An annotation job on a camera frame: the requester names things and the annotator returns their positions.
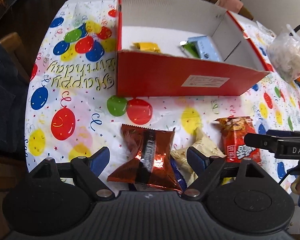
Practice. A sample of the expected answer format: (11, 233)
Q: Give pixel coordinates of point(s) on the blue white snack packet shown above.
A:
(178, 176)

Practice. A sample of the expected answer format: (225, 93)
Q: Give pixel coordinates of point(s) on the yellow candy in box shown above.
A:
(147, 46)

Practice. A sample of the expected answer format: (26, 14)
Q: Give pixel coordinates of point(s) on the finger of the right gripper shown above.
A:
(261, 141)
(277, 133)

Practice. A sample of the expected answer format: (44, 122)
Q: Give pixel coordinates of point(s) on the cream snack packet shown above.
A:
(202, 152)

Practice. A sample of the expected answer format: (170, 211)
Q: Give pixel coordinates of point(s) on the shiny red-brown snack bag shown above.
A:
(150, 162)

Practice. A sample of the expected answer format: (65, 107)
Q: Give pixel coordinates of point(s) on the balloon birthday tablecloth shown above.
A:
(72, 109)

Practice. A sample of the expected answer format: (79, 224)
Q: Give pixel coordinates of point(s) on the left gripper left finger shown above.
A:
(86, 171)

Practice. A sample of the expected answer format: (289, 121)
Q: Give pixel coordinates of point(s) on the red cardboard box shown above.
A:
(171, 72)

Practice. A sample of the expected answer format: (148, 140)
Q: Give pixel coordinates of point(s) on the green snack packet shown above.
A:
(189, 49)

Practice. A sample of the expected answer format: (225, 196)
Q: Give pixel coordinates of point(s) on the pink cloth on chair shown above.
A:
(230, 5)

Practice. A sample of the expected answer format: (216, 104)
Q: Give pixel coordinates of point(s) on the clear plastic bag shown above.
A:
(284, 54)

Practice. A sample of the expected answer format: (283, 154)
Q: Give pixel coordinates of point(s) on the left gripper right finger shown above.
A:
(208, 170)

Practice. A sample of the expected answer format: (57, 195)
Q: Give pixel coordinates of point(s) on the light blue snack packet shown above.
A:
(205, 48)

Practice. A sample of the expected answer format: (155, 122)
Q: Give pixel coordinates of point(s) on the red Korean snack bag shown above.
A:
(233, 130)

